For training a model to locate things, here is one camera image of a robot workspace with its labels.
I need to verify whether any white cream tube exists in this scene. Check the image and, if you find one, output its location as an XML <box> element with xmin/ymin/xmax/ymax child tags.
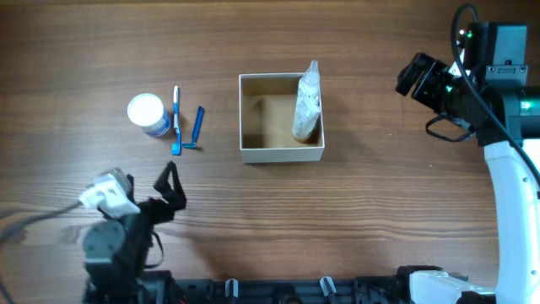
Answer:
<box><xmin>292</xmin><ymin>76</ymin><xmax>321</xmax><ymax>142</ymax></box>

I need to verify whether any black right camera cable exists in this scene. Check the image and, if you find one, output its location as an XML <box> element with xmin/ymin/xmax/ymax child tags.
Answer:
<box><xmin>449</xmin><ymin>3</ymin><xmax>540</xmax><ymax>187</ymax></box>

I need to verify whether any blue white toothbrush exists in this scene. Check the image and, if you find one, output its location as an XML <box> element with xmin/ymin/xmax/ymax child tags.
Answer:
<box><xmin>171</xmin><ymin>85</ymin><xmax>182</xmax><ymax>155</ymax></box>

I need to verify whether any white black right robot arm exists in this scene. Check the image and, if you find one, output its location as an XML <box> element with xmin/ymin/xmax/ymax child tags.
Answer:
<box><xmin>395</xmin><ymin>22</ymin><xmax>539</xmax><ymax>303</ymax></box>

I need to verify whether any black camera cable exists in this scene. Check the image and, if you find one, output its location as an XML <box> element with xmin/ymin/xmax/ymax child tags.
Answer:
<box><xmin>449</xmin><ymin>3</ymin><xmax>540</xmax><ymax>187</ymax></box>
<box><xmin>0</xmin><ymin>201</ymin><xmax>84</xmax><ymax>304</ymax></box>

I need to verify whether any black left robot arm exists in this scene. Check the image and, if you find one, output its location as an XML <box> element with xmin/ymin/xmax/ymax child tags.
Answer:
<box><xmin>78</xmin><ymin>161</ymin><xmax>188</xmax><ymax>303</ymax></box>

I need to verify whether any blue disposable razor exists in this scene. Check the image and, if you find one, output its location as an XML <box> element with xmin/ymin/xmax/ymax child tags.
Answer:
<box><xmin>181</xmin><ymin>106</ymin><xmax>205</xmax><ymax>149</ymax></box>

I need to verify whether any dark blue spray bottle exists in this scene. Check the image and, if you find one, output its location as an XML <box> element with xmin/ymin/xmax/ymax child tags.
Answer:
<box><xmin>299</xmin><ymin>60</ymin><xmax>321</xmax><ymax>106</ymax></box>

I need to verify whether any white open cardboard box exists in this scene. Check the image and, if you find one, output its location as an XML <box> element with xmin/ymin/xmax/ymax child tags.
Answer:
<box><xmin>239</xmin><ymin>73</ymin><xmax>326</xmax><ymax>164</ymax></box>

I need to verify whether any black left camera cable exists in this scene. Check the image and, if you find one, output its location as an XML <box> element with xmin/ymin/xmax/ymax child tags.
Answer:
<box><xmin>0</xmin><ymin>201</ymin><xmax>84</xmax><ymax>304</ymax></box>

